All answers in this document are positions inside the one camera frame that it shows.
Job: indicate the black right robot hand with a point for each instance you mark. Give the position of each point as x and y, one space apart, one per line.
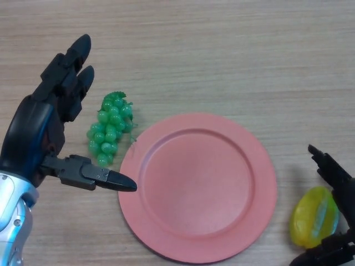
337 177

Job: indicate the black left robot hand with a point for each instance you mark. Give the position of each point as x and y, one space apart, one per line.
30 133

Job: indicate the yellow starfruit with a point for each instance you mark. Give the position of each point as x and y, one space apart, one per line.
308 219

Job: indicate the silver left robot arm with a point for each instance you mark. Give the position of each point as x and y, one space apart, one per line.
11 221

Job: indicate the pink round plate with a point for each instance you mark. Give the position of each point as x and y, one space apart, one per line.
197 188

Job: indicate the green grape bunch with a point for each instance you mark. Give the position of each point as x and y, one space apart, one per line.
106 133

